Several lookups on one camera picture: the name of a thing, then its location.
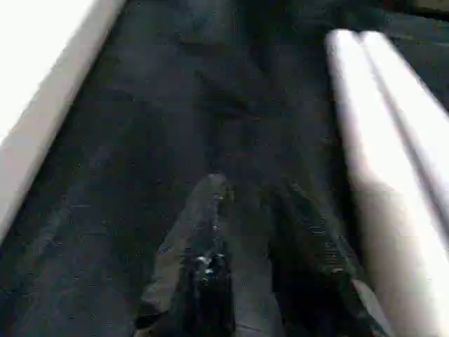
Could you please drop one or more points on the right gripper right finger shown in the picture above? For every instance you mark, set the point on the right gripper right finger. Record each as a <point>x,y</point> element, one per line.
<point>308,274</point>

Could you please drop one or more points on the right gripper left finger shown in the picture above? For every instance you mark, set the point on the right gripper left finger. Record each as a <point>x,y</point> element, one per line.
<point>200,263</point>

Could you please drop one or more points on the white plastic table top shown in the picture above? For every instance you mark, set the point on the white plastic table top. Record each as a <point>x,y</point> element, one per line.
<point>35,87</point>

